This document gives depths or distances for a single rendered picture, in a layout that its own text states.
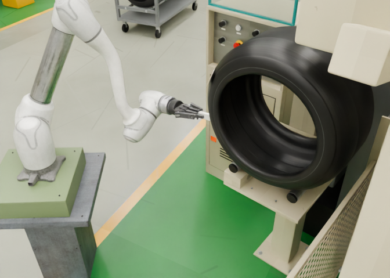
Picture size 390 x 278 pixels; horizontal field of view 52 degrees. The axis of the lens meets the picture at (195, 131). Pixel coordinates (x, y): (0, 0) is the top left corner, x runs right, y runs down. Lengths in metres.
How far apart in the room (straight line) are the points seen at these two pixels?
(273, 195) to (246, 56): 0.65
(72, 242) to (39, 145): 0.60
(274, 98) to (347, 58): 1.52
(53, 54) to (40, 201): 0.66
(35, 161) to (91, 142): 1.56
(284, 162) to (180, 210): 1.19
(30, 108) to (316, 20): 1.46
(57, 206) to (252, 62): 1.08
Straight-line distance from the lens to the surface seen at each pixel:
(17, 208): 1.97
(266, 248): 2.57
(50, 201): 1.89
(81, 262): 2.36
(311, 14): 0.95
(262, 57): 1.35
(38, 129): 1.89
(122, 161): 3.21
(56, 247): 2.29
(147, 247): 2.58
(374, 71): 0.81
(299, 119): 1.87
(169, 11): 5.58
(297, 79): 1.30
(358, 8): 0.91
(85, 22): 1.72
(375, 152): 1.71
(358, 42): 0.82
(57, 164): 2.04
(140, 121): 1.90
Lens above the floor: 2.02
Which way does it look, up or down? 36 degrees down
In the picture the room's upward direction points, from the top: 1 degrees counter-clockwise
